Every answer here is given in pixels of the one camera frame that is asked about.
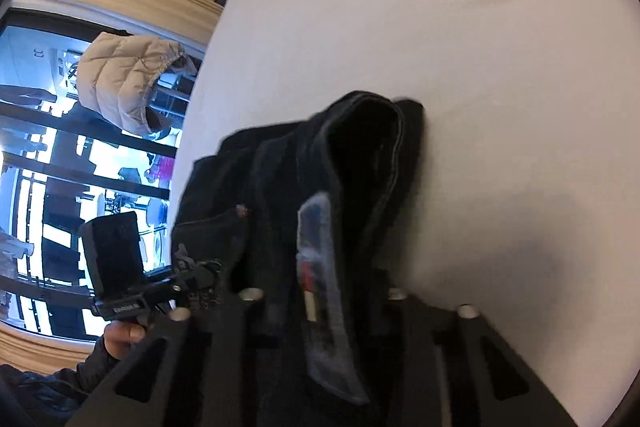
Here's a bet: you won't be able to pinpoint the person's left forearm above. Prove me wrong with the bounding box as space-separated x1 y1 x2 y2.
0 341 122 427

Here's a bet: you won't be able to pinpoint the person's left hand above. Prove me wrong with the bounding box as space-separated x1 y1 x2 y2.
102 320 149 361

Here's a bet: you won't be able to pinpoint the white bed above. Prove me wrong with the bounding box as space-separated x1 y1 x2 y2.
166 0 637 427

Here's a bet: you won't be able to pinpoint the black pants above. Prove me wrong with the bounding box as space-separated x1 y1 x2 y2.
169 90 427 427

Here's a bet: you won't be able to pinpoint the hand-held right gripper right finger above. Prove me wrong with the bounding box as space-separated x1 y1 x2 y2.
385 288 578 427

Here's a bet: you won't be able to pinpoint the large window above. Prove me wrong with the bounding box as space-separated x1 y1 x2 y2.
0 7 202 342

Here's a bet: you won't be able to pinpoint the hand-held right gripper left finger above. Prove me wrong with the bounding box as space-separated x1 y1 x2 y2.
64 288 268 427

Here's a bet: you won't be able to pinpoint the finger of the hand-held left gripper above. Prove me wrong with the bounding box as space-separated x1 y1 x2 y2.
171 243 224 309

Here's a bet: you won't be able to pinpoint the beige puffer jacket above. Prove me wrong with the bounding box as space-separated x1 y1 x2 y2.
76 32 198 138

